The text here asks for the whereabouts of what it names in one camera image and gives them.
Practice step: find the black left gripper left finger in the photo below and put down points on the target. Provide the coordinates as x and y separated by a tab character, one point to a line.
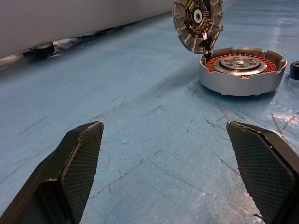
70	177

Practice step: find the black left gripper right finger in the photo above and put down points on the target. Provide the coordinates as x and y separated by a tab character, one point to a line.
268	172

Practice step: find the silver motor base copper windings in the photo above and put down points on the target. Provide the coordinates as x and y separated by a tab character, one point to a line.
233	84

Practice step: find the round motor lid circuit board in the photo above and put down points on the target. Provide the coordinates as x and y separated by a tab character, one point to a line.
187	28

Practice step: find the small dark round knob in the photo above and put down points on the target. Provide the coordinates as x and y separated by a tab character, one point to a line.
43	49

